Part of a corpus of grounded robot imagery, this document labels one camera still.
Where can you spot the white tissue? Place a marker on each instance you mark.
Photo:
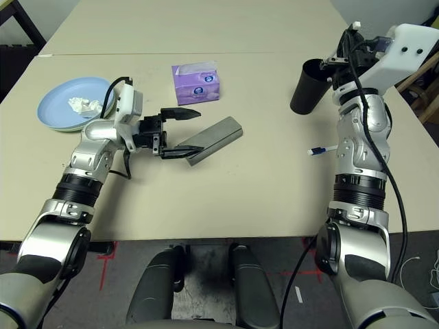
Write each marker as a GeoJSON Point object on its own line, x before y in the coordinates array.
{"type": "Point", "coordinates": [82, 106]}

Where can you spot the black plastic cup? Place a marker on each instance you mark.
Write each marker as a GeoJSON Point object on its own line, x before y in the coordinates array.
{"type": "Point", "coordinates": [307, 92]}

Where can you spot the purple tissue pack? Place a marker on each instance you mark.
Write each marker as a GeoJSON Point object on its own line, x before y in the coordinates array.
{"type": "Point", "coordinates": [195, 89]}

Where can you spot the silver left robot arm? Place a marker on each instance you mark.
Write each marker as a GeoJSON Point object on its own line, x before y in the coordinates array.
{"type": "Point", "coordinates": [85, 161]}

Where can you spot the grey left robot leg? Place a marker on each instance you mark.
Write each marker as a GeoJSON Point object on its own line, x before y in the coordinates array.
{"type": "Point", "coordinates": [154, 291]}

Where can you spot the black metal table frame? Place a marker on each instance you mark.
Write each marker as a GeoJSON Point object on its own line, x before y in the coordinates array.
{"type": "Point", "coordinates": [34, 31]}

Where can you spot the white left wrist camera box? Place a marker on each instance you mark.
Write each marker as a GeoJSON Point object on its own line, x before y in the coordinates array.
{"type": "Point", "coordinates": [128, 103]}

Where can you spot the white pen with blue grip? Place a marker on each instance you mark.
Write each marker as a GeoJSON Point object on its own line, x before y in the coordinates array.
{"type": "Point", "coordinates": [319, 150]}

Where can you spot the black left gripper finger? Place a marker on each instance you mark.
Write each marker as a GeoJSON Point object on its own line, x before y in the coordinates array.
{"type": "Point", "coordinates": [178, 152]}
{"type": "Point", "coordinates": [180, 113]}

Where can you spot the blue plate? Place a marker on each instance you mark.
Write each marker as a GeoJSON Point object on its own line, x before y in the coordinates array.
{"type": "Point", "coordinates": [58, 99]}

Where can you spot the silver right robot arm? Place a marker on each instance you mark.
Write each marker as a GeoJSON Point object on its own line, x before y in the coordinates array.
{"type": "Point", "coordinates": [360, 154]}

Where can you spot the grey robot leg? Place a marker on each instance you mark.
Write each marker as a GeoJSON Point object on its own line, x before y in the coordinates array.
{"type": "Point", "coordinates": [254, 291]}
{"type": "Point", "coordinates": [154, 291]}

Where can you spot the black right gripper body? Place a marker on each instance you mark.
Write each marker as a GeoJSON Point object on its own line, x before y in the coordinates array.
{"type": "Point", "coordinates": [356, 65]}

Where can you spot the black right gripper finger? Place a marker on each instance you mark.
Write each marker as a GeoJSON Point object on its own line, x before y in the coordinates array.
{"type": "Point", "coordinates": [361, 42]}
{"type": "Point", "coordinates": [344, 46]}

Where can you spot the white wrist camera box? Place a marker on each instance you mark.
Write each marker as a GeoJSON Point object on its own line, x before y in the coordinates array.
{"type": "Point", "coordinates": [128, 103]}
{"type": "Point", "coordinates": [404, 58]}

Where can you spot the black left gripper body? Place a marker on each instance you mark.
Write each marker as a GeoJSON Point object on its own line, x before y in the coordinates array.
{"type": "Point", "coordinates": [151, 133]}

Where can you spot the black foam floor mat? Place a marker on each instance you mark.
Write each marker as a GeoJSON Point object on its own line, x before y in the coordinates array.
{"type": "Point", "coordinates": [13, 68]}

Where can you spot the black table foot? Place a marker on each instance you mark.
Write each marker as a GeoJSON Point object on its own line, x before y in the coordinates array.
{"type": "Point", "coordinates": [10, 246]}
{"type": "Point", "coordinates": [101, 247]}

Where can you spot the wooden chair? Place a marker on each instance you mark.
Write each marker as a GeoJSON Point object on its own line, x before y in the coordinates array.
{"type": "Point", "coordinates": [423, 92]}

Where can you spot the grey right robot leg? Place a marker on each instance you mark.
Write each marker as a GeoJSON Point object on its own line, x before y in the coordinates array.
{"type": "Point", "coordinates": [254, 291]}

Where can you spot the grey robot pelvis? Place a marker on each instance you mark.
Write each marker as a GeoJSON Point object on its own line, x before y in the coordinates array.
{"type": "Point", "coordinates": [185, 325]}

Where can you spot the white tape piece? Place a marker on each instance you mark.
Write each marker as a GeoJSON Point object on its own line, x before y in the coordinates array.
{"type": "Point", "coordinates": [45, 55]}

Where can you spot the grey glasses case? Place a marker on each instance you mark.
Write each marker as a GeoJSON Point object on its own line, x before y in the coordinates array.
{"type": "Point", "coordinates": [219, 133]}

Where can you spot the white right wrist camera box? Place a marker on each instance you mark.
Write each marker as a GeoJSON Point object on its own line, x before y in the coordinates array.
{"type": "Point", "coordinates": [404, 58]}

